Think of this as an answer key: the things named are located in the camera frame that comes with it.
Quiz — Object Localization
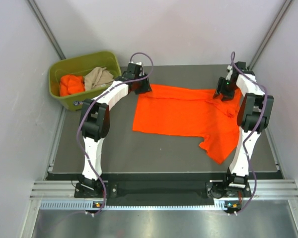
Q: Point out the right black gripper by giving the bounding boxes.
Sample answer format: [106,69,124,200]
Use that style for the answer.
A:
[213,77,238,102]

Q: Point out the orange t-shirt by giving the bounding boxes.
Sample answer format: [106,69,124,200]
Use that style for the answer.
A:
[133,84,242,164]

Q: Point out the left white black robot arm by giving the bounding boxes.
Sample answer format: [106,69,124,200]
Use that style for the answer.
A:
[78,74,151,197]

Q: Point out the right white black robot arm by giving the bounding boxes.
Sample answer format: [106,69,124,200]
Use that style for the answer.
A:
[214,73,274,178]

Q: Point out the beige shirt in bin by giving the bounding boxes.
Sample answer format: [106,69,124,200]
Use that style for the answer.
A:
[84,67,114,91]

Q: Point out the olive green plastic bin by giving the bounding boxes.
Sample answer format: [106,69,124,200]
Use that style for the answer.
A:
[49,51,121,111]

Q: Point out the orange shirt in bin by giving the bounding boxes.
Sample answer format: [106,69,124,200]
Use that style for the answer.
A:
[59,74,85,97]

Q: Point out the black centre mounting plate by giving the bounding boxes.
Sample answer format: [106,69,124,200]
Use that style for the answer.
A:
[106,181,214,206]

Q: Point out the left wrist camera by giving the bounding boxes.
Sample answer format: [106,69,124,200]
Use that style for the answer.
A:
[123,61,145,80]

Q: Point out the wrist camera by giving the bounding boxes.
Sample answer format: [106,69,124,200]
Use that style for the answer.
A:
[123,61,145,80]
[226,61,247,80]

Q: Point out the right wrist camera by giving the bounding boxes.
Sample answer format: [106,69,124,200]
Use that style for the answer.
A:
[226,61,247,80]

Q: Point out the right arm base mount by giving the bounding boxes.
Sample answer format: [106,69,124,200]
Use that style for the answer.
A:
[206,169,251,199]

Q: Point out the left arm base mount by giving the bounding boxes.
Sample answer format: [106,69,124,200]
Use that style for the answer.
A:
[74,175,104,198]

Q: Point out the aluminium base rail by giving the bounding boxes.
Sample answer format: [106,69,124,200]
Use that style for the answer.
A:
[30,179,298,212]

